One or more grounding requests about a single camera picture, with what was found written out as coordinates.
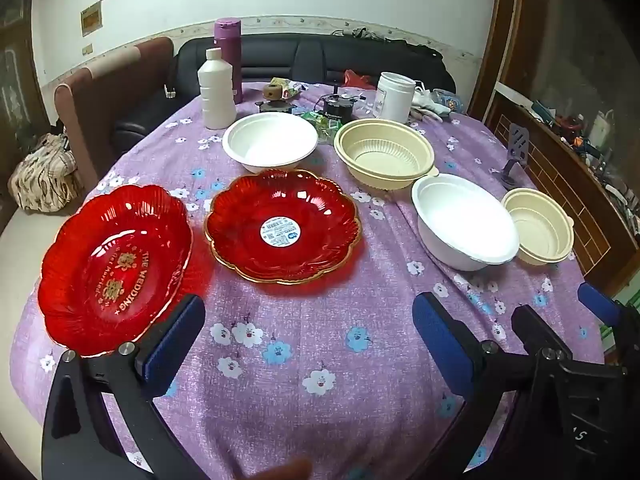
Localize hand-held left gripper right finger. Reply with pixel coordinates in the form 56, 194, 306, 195
412, 291, 576, 480

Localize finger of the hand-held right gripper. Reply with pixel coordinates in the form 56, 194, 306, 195
511, 304, 572, 362
577, 282, 640, 367

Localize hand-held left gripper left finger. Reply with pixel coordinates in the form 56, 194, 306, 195
41, 294, 207, 480

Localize small beige plastic bowl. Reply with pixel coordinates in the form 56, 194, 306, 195
501, 187, 576, 267

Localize red plate with gold lettering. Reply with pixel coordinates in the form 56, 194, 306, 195
41, 184, 195, 358

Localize white foam bowl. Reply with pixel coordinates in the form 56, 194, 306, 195
222, 112, 319, 173
411, 173, 521, 272

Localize red gold-rimmed plate with sticker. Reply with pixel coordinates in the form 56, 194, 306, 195
204, 169, 362, 286

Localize large beige plastic bowl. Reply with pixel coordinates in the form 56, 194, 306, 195
333, 118, 441, 192

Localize person's left hand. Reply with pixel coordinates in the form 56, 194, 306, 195
235, 460, 314, 480

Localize green white cardboard box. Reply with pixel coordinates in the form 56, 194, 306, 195
600, 325, 621, 361

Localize wooden sideboard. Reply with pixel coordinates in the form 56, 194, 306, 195
482, 80, 640, 301

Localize purple floral tablecloth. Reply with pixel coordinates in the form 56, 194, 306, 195
10, 80, 608, 480

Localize brown patterned blanket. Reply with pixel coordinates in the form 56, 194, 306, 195
7, 132, 86, 212

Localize white gloves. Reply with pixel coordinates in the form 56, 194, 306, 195
410, 85, 453, 123

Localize blue printed packet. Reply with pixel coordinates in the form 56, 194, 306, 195
433, 89, 464, 114

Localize brown fabric armchair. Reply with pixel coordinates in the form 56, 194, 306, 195
53, 36, 175, 196

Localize white plastic bottle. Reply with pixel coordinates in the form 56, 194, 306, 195
197, 47, 237, 131

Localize white plastic jar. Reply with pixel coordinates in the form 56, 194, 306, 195
375, 71, 417, 125

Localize green candy wrappers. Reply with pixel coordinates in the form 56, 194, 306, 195
300, 110, 342, 146

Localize black cylinder device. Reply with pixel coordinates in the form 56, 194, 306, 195
320, 94, 358, 123
255, 100, 296, 115

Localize yellow snack packet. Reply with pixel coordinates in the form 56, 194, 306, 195
270, 77, 303, 101

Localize red plastic bag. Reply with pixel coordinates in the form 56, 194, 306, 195
342, 69, 375, 91

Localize wooden glass-panel door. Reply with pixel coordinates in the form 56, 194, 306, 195
0, 0, 51, 231

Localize purple thermos flask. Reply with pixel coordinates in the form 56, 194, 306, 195
214, 17, 244, 106

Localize black leather sofa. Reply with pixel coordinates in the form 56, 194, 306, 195
112, 32, 457, 158

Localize wooden door frame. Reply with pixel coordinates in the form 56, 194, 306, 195
470, 0, 525, 117

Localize yellow wall sign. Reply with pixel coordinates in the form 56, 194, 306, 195
80, 2, 103, 37

